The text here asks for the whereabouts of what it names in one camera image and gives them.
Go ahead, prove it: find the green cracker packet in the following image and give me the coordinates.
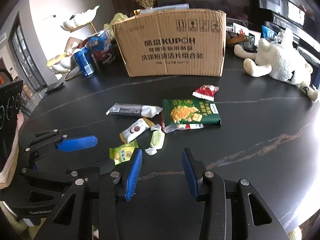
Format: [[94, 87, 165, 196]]
[[161, 99, 221, 133]]

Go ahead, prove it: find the grey white snack bar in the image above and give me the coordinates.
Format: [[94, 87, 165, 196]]
[[106, 103, 163, 118]]

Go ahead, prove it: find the small yellow-green snack packet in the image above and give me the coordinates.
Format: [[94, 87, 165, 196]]
[[109, 140, 139, 165]]

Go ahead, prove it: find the white coffee sachet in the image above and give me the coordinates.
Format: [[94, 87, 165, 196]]
[[119, 117, 154, 144]]

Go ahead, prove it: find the pale green wrapped candy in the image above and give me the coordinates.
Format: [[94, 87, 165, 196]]
[[145, 124, 165, 155]]

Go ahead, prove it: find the small red candy packet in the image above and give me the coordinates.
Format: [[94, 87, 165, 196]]
[[192, 85, 219, 101]]

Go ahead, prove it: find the blue soda can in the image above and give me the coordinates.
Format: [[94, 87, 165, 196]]
[[73, 47, 97, 77]]

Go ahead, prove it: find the white shell fruit stand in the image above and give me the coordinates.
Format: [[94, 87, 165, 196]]
[[47, 5, 100, 76]]

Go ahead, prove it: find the brown cardboard box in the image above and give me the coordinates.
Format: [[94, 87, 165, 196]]
[[112, 9, 226, 77]]

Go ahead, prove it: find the yellow mountain-shaped box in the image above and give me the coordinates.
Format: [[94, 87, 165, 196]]
[[103, 12, 128, 38]]

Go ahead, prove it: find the dark patterned ceramic bowl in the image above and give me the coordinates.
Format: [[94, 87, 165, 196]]
[[226, 23, 261, 53]]

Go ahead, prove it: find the white plush sheep toy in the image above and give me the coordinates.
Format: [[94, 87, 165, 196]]
[[234, 28, 319, 102]]

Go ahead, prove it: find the blue snack bag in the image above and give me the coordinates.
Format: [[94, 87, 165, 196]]
[[261, 25, 277, 40]]

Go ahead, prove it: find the clear zip bag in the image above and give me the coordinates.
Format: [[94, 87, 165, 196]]
[[139, 3, 189, 15]]

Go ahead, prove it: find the black upright piano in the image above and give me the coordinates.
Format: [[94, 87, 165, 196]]
[[249, 0, 319, 59]]

